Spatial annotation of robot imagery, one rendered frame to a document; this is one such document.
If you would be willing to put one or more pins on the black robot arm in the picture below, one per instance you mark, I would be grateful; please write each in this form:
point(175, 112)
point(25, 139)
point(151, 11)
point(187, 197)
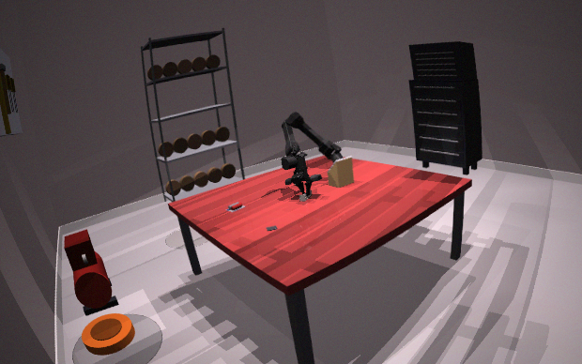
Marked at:
point(293, 159)

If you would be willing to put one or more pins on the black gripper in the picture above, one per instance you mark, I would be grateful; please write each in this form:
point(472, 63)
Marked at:
point(309, 180)

